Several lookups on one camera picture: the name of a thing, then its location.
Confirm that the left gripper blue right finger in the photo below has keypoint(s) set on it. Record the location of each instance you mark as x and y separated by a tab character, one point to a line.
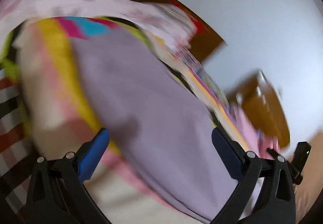
236	160

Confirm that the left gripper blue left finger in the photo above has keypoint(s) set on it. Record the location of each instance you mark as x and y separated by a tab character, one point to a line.
90	153

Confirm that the purple fleece pants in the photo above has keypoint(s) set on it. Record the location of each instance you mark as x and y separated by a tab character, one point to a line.
161	128

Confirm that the person's right hand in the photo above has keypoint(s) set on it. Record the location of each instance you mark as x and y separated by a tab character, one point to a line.
310	188

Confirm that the colourful striped blanket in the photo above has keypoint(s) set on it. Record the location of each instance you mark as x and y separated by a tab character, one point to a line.
57	115

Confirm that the red plaid bed sheet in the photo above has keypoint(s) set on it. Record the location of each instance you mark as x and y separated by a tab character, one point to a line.
17	152

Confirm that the glossy brown wooden headboard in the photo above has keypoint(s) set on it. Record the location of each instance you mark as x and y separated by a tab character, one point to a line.
259	101

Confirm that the dark wooden headboard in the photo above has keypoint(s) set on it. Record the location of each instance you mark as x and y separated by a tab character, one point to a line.
201	45

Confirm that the red floral pillow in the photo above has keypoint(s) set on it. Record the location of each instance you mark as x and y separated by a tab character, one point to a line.
197	21

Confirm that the pink floral quilt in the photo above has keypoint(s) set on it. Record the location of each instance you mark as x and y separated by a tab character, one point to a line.
160	20

